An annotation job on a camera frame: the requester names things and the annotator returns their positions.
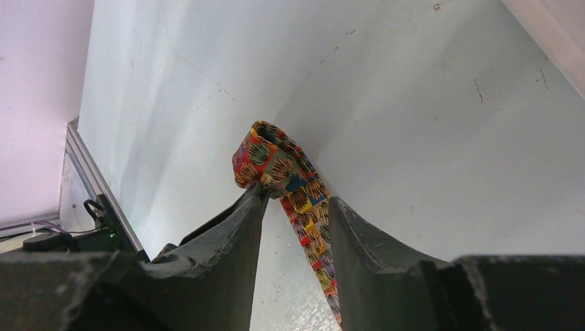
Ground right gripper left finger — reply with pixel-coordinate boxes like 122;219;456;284
1;185;268;330

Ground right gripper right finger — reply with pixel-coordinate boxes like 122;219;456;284
329;197;584;330

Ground colourful patterned tie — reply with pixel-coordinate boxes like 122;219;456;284
232;121;343;325

